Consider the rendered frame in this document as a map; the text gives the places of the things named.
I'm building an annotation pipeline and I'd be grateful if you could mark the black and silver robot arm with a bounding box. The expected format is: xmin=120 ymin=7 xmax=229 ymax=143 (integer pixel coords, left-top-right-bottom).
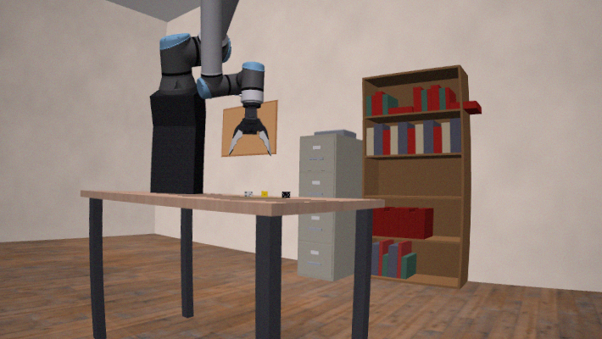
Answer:
xmin=159 ymin=0 xmax=265 ymax=104

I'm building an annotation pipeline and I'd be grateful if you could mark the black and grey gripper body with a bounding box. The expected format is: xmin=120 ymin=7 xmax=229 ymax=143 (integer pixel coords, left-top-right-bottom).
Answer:
xmin=242 ymin=102 xmax=261 ymax=135

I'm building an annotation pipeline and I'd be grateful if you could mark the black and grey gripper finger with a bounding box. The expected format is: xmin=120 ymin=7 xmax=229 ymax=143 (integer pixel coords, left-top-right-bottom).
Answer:
xmin=229 ymin=121 xmax=242 ymax=155
xmin=259 ymin=122 xmax=271 ymax=156

